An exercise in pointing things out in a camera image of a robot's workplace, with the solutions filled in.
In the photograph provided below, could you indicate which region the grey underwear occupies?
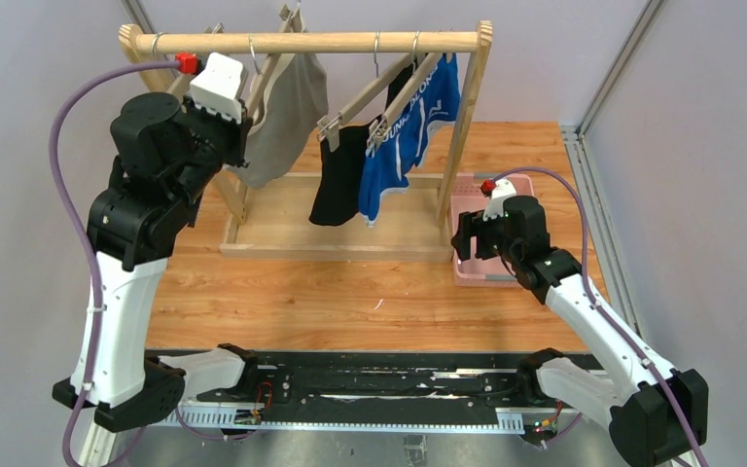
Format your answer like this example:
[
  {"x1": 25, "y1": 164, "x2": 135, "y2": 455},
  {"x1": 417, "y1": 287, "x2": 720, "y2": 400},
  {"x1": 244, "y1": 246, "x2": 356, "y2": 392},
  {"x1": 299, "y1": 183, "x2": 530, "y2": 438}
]
[{"x1": 231, "y1": 53, "x2": 329, "y2": 189}]

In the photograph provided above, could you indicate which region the wooden clip hanger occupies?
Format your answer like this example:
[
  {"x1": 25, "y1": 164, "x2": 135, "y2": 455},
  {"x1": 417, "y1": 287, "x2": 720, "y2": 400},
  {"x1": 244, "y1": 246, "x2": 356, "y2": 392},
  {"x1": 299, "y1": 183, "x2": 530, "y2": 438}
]
[
  {"x1": 246, "y1": 1, "x2": 302, "y2": 123},
  {"x1": 149, "y1": 22, "x2": 226, "y2": 98}
]

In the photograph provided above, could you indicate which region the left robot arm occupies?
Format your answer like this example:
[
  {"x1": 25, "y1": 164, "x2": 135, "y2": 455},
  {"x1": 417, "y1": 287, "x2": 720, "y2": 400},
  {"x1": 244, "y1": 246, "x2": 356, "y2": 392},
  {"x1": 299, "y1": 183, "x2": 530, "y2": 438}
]
[{"x1": 53, "y1": 92, "x2": 255, "y2": 433}]

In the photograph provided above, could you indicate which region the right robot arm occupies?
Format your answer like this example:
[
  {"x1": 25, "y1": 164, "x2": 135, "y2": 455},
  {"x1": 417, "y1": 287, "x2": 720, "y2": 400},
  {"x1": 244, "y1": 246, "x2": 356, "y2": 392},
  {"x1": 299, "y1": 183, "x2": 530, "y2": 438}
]
[{"x1": 451, "y1": 196, "x2": 709, "y2": 466}]

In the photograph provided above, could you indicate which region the empty wooden clip hanger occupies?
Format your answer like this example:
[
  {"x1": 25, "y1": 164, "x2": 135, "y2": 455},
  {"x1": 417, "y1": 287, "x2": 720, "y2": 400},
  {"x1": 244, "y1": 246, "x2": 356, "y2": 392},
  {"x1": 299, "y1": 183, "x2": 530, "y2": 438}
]
[{"x1": 149, "y1": 22, "x2": 226, "y2": 98}]

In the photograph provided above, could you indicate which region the wooden hanger holding black underwear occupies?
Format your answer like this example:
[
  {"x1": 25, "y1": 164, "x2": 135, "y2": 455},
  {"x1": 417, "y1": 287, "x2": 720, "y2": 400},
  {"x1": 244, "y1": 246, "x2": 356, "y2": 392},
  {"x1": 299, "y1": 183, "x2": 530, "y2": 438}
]
[{"x1": 318, "y1": 31, "x2": 414, "y2": 152}]

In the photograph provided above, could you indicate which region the blue underwear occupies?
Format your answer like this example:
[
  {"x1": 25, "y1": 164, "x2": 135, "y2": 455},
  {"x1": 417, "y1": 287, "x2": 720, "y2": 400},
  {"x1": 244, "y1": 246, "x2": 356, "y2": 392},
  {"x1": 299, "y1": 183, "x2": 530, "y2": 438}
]
[{"x1": 358, "y1": 54, "x2": 460, "y2": 226}]

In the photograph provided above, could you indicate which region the black underwear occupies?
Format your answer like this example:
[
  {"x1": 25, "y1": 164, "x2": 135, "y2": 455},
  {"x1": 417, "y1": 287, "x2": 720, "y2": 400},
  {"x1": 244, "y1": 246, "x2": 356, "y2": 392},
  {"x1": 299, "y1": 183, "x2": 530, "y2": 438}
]
[{"x1": 309, "y1": 88, "x2": 397, "y2": 227}]

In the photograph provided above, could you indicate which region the wooden hanger holding blue underwear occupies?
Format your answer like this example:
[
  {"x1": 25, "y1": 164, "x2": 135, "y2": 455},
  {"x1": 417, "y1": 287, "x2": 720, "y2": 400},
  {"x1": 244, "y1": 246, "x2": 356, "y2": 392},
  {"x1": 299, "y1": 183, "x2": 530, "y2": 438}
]
[{"x1": 366, "y1": 31, "x2": 455, "y2": 159}]

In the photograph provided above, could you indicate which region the pink perforated plastic basket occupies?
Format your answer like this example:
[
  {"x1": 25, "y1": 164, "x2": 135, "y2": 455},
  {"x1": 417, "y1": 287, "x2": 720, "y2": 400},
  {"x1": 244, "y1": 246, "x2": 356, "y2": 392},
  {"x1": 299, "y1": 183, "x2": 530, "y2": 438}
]
[{"x1": 451, "y1": 173, "x2": 535, "y2": 289}]

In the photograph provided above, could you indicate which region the wooden clothes rack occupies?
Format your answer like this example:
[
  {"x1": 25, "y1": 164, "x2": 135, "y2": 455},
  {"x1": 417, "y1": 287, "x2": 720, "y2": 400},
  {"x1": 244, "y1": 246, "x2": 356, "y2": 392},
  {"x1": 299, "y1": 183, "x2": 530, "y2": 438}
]
[{"x1": 119, "y1": 15, "x2": 494, "y2": 262}]

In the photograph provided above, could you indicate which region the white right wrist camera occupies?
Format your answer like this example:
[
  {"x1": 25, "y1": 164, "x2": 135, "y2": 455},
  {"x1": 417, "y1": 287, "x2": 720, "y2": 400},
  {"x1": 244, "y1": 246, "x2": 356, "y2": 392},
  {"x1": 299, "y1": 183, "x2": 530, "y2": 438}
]
[{"x1": 480, "y1": 178, "x2": 517, "y2": 222}]

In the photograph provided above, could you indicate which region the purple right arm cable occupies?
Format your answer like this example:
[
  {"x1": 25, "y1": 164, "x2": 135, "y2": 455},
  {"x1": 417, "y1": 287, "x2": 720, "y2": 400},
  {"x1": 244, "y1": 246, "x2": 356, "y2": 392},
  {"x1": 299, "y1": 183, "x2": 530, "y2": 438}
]
[{"x1": 490, "y1": 165, "x2": 710, "y2": 467}]

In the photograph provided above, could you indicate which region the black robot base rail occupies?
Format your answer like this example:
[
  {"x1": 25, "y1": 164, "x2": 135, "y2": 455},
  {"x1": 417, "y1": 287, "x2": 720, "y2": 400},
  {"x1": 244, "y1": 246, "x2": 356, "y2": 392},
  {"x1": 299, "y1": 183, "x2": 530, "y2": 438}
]
[{"x1": 162, "y1": 350, "x2": 577, "y2": 435}]

